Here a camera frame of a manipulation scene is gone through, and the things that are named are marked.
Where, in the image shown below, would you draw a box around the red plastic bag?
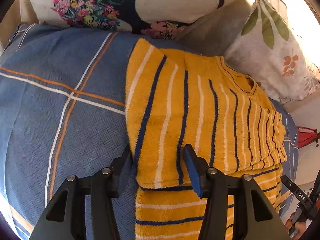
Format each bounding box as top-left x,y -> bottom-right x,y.
297,126 -> 320,149

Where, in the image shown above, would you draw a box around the silhouette lady print pillow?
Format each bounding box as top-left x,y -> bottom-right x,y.
30,0 -> 237,40

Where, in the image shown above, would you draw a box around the yellow striped knit sweater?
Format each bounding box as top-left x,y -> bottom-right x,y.
125,39 -> 287,239

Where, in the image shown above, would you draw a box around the person's right hand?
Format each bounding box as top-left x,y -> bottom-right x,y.
285,213 -> 306,240

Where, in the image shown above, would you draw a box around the leaf print white pillow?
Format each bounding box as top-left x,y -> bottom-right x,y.
223,0 -> 319,103

